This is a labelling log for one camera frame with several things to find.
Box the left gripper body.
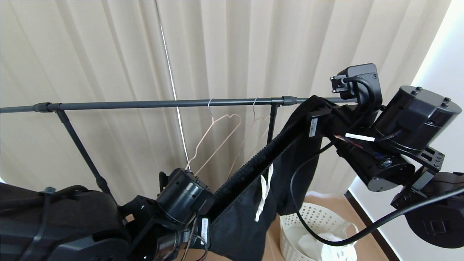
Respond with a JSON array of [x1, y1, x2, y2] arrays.
[[159, 216, 212, 254]]

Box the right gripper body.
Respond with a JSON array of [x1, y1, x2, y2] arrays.
[[307, 105, 379, 140]]

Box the black shorts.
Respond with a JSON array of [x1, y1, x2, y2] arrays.
[[207, 95, 339, 261]]

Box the pink clothes hanger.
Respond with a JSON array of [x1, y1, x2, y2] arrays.
[[227, 97, 272, 180], [184, 99, 242, 177]]

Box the white laundry basket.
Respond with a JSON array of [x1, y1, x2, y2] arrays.
[[279, 202, 360, 261]]

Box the black clothes rack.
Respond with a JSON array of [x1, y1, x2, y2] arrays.
[[0, 95, 357, 203]]

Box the white garment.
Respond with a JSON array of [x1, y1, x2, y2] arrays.
[[297, 232, 357, 261]]

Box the beige curtain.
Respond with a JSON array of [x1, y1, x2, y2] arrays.
[[0, 0, 452, 203]]

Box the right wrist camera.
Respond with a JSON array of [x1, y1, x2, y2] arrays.
[[330, 63, 383, 113]]

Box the black cable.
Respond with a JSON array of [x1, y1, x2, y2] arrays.
[[289, 77, 464, 247], [0, 185, 89, 214]]

